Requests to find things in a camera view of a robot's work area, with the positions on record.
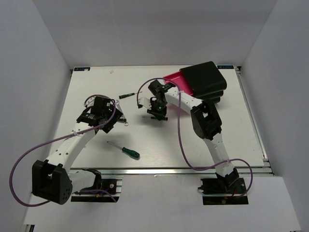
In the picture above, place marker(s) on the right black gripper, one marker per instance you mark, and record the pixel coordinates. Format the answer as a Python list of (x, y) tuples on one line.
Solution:
[(159, 115)]

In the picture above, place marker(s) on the blue corner label left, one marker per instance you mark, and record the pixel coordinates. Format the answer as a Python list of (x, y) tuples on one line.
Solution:
[(81, 69)]

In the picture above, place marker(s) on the blue corner label right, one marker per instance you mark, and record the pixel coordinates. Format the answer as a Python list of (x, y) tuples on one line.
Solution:
[(224, 67)]

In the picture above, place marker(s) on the silver combination wrench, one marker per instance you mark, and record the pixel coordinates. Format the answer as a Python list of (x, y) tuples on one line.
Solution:
[(122, 119)]

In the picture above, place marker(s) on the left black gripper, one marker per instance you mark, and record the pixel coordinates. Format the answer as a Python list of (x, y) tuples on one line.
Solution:
[(109, 126)]

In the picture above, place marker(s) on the small green precision screwdriver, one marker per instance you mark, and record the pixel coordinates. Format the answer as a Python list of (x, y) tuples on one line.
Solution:
[(126, 95)]

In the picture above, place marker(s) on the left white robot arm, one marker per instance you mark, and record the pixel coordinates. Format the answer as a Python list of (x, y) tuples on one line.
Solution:
[(51, 178)]

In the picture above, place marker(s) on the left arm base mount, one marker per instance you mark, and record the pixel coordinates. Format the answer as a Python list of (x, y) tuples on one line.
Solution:
[(108, 191)]

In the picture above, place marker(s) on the pink top drawer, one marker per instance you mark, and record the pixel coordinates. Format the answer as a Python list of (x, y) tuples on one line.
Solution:
[(179, 82)]

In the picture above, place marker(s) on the blue corner label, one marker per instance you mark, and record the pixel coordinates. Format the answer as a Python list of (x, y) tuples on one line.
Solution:
[(81, 69), (224, 67)]

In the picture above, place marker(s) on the large green-handled screwdriver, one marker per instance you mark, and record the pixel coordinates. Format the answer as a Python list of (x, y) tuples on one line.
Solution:
[(132, 153)]

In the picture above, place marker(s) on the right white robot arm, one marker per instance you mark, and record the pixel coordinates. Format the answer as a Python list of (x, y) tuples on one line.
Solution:
[(206, 124)]

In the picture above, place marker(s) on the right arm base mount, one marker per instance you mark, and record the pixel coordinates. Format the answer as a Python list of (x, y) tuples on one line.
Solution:
[(214, 192)]

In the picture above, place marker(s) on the black drawer cabinet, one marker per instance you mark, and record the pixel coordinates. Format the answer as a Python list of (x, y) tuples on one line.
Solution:
[(204, 81)]

